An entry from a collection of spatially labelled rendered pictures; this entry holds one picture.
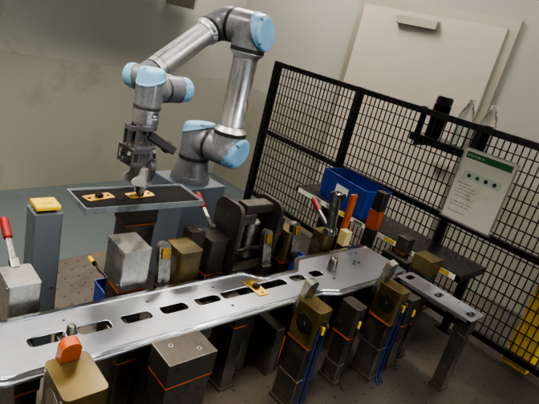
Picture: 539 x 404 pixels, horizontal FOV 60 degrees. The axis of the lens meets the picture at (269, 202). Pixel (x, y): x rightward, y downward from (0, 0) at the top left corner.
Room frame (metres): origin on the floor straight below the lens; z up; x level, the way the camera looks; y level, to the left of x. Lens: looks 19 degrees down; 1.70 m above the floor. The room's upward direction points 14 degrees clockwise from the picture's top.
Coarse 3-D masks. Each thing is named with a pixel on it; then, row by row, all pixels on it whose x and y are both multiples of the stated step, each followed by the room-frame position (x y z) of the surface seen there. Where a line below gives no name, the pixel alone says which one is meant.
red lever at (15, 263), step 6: (0, 222) 0.99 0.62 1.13; (6, 222) 1.00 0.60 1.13; (6, 228) 0.98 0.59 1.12; (6, 234) 0.97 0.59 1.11; (6, 240) 0.97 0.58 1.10; (12, 246) 0.96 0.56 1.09; (12, 252) 0.95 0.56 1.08; (12, 258) 0.94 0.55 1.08; (12, 264) 0.93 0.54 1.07; (18, 264) 0.93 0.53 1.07
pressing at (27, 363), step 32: (320, 256) 1.54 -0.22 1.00; (352, 256) 1.61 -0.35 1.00; (160, 288) 1.08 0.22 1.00; (192, 288) 1.12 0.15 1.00; (224, 288) 1.16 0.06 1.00; (288, 288) 1.25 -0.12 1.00; (320, 288) 1.30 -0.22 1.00; (352, 288) 1.36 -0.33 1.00; (0, 320) 0.81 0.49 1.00; (32, 320) 0.84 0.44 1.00; (96, 320) 0.89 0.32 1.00; (160, 320) 0.95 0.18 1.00; (192, 320) 0.98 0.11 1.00; (224, 320) 1.02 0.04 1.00; (0, 352) 0.73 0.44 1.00; (32, 352) 0.75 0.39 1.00; (96, 352) 0.79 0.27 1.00; (0, 384) 0.66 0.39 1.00
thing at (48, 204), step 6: (30, 198) 1.09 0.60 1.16; (36, 198) 1.10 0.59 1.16; (42, 198) 1.11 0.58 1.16; (48, 198) 1.12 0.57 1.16; (54, 198) 1.13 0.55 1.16; (36, 204) 1.06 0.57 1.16; (42, 204) 1.07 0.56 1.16; (48, 204) 1.08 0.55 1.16; (54, 204) 1.09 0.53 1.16; (36, 210) 1.05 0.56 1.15; (42, 210) 1.06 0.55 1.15; (48, 210) 1.07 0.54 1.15
